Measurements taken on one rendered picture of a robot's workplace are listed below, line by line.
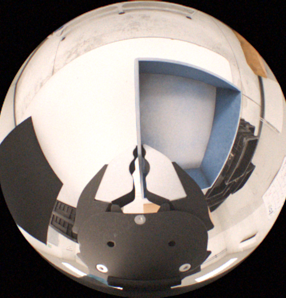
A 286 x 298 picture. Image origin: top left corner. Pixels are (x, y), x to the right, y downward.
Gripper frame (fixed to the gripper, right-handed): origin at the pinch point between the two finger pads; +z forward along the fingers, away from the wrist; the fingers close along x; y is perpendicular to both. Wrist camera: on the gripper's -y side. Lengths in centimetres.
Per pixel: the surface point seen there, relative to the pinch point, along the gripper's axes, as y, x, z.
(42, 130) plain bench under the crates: -3.6, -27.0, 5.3
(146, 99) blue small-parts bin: -5.4, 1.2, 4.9
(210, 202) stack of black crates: 87, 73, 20
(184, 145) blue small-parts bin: 3.1, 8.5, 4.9
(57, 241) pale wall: 296, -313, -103
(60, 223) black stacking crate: 40, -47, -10
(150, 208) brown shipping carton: 25.9, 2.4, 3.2
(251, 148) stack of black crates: 16, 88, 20
